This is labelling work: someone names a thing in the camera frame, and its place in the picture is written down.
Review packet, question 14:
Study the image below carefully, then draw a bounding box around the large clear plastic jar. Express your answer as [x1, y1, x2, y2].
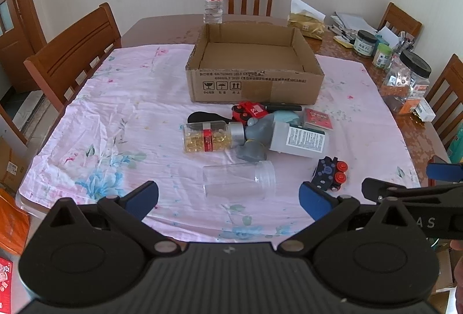
[380, 50, 432, 114]

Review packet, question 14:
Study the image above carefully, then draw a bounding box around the wooden chair near right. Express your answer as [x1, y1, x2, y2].
[425, 54, 463, 149]

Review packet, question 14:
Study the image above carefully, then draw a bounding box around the white plastic bottle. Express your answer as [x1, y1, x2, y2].
[269, 122, 328, 159]

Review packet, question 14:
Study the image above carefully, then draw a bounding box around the red card box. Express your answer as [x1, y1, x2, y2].
[303, 108, 333, 130]

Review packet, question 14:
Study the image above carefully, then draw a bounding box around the yellow capsule bottle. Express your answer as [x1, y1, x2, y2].
[183, 121, 246, 152]

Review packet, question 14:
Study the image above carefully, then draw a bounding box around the wooden chair at left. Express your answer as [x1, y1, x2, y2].
[24, 3, 121, 112]

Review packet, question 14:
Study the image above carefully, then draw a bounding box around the open cardboard box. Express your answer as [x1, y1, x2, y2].
[185, 22, 325, 105]

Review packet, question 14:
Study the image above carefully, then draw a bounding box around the light blue round case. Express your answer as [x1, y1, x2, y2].
[272, 110, 301, 127]

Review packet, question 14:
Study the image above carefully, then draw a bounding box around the red toy train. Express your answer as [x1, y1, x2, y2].
[231, 101, 268, 125]

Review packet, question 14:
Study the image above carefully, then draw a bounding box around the grey toy figure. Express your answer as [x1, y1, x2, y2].
[236, 114, 275, 163]

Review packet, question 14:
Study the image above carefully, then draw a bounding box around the wooden chair far right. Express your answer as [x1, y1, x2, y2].
[378, 2, 422, 38]

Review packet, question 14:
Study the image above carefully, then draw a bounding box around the green lid small jar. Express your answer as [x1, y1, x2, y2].
[373, 43, 392, 68]

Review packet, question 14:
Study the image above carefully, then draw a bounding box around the wooden door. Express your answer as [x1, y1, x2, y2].
[1, 0, 46, 93]

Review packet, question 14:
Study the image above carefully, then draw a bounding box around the stack of white papers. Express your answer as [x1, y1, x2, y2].
[330, 12, 377, 35]

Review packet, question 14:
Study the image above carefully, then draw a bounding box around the pink floral tablecloth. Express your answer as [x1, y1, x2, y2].
[19, 45, 419, 243]

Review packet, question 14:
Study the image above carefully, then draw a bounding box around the black marker pen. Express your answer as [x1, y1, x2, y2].
[262, 103, 302, 113]

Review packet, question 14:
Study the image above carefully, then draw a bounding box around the black device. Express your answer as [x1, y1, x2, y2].
[187, 112, 232, 124]

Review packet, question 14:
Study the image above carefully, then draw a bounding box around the gold tissue pack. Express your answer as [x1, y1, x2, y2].
[288, 0, 326, 40]

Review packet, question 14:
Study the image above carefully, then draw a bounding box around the black lid glass jar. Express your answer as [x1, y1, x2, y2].
[353, 30, 377, 57]

